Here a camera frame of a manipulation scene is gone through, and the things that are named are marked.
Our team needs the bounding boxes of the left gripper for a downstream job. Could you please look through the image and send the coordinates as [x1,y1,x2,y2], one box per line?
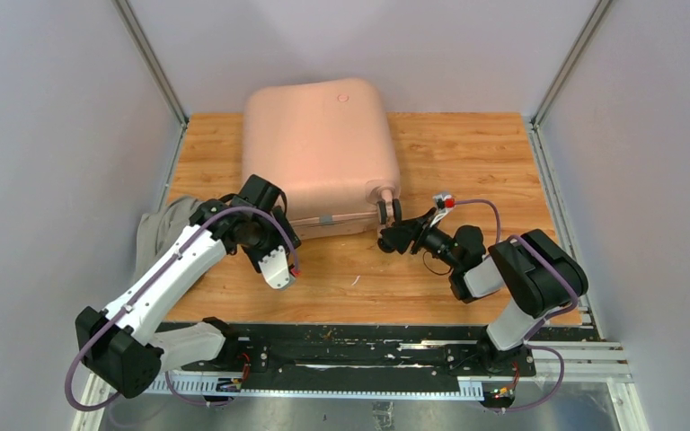
[245,206,302,272]

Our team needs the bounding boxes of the grey cloth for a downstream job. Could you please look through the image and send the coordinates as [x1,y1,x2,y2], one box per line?
[131,196,202,284]

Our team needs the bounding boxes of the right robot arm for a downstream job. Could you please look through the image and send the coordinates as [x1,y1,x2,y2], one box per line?
[377,215,588,375]

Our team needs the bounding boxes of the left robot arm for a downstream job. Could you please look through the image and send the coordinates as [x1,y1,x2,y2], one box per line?
[65,174,301,410]

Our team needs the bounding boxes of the aluminium frame rail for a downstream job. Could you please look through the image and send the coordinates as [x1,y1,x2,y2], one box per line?
[71,332,650,431]

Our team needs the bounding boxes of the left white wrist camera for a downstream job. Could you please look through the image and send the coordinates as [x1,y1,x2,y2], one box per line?
[259,245,296,290]

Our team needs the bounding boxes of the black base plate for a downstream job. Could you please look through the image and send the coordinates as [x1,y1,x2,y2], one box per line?
[181,323,536,393]

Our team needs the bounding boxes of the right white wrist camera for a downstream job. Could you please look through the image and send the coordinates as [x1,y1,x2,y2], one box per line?
[429,192,456,227]

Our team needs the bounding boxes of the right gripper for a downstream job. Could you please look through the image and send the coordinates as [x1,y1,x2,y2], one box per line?
[381,207,464,271]

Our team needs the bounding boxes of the pink hard-shell suitcase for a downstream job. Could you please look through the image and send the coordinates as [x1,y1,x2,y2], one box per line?
[242,77,403,239]

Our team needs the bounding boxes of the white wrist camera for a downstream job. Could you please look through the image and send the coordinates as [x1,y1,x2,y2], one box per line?
[259,245,296,290]
[429,192,456,227]

